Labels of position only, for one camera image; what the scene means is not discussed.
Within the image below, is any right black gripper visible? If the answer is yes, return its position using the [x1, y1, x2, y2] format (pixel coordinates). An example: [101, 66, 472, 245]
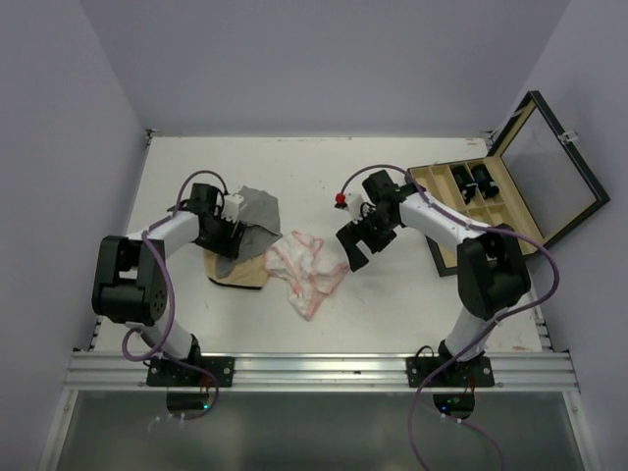
[337, 206, 397, 270]

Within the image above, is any white pink-trimmed underwear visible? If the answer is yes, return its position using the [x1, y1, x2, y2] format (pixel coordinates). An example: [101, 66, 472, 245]
[264, 231, 349, 321]

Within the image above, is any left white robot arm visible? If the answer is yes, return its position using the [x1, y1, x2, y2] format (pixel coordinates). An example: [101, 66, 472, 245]
[91, 183, 246, 386]

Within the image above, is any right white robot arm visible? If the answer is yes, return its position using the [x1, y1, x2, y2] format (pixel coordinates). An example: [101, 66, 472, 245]
[335, 170, 531, 386]

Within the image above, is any beige underwear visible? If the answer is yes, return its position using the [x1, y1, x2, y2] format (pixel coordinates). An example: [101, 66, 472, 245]
[203, 250, 269, 290]

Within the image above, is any grey underwear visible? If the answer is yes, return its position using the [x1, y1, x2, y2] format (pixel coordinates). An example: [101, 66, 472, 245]
[215, 185, 283, 279]

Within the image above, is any black rolled item left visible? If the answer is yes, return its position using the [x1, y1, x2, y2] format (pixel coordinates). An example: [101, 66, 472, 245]
[450, 165, 477, 204]

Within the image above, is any black rolled item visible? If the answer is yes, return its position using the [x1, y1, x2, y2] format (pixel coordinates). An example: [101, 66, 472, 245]
[471, 164, 499, 199]
[450, 165, 477, 204]

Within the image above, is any black rolled item right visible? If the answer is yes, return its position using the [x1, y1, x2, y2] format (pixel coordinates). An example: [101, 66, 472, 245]
[471, 164, 499, 199]

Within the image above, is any black wooden compartment box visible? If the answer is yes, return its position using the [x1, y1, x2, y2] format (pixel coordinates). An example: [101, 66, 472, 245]
[410, 90, 610, 248]

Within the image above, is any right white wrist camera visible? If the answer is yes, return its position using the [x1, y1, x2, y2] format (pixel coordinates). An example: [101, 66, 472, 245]
[335, 192, 364, 218]

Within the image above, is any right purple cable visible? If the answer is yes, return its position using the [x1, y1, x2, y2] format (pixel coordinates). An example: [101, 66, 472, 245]
[340, 165, 560, 471]

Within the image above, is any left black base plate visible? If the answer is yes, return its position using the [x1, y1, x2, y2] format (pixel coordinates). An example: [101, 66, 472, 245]
[145, 356, 236, 388]

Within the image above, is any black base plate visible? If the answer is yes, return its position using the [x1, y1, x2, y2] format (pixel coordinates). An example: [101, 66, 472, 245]
[405, 356, 496, 389]
[145, 356, 236, 388]

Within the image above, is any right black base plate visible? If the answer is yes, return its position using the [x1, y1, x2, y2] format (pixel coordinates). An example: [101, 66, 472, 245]
[405, 356, 496, 389]

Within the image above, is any aluminium mounting rail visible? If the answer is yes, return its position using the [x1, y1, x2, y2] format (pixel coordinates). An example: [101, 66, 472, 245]
[63, 351, 579, 393]

